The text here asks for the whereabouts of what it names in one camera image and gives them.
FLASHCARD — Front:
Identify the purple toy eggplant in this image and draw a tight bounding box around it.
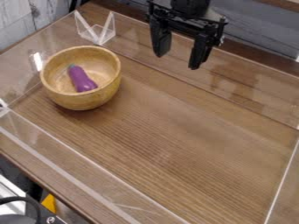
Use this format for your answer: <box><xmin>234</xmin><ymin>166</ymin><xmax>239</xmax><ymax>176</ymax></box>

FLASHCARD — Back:
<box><xmin>68</xmin><ymin>65</ymin><xmax>99</xmax><ymax>93</ymax></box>

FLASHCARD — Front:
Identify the clear acrylic corner bracket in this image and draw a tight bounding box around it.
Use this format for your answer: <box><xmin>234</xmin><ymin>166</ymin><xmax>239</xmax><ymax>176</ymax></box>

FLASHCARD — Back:
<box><xmin>73</xmin><ymin>10</ymin><xmax>116</xmax><ymax>46</ymax></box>

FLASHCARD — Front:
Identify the brown wooden bowl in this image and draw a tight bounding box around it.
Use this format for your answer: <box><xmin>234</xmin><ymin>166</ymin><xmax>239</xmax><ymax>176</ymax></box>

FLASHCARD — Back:
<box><xmin>40</xmin><ymin>45</ymin><xmax>121</xmax><ymax>110</ymax></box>

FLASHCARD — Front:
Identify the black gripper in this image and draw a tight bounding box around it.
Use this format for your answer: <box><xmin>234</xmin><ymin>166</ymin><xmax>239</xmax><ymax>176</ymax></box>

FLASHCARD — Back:
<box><xmin>147</xmin><ymin>0</ymin><xmax>228</xmax><ymax>70</ymax></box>

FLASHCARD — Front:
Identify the yellow label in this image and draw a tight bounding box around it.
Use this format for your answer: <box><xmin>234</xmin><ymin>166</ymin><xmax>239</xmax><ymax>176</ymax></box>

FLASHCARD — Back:
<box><xmin>41</xmin><ymin>194</ymin><xmax>57</xmax><ymax>213</ymax></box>

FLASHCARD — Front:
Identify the clear acrylic wall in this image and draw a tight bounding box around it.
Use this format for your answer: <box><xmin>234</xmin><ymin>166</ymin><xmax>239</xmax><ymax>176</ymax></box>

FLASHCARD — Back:
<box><xmin>0</xmin><ymin>106</ymin><xmax>190</xmax><ymax>224</ymax></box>
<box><xmin>113</xmin><ymin>14</ymin><xmax>299</xmax><ymax>129</ymax></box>

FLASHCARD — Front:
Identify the clear acrylic front wall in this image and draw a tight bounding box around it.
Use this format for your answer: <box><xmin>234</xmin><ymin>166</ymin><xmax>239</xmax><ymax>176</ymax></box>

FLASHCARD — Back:
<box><xmin>0</xmin><ymin>106</ymin><xmax>190</xmax><ymax>224</ymax></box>

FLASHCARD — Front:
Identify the black cable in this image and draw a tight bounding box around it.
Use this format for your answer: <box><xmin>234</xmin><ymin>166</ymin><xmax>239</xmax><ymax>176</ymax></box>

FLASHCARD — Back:
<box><xmin>0</xmin><ymin>196</ymin><xmax>43</xmax><ymax>224</ymax></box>

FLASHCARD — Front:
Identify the clear acrylic back wall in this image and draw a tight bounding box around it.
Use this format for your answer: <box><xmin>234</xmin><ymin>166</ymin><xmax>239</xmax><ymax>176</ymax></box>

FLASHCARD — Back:
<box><xmin>113</xmin><ymin>14</ymin><xmax>299</xmax><ymax>129</ymax></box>

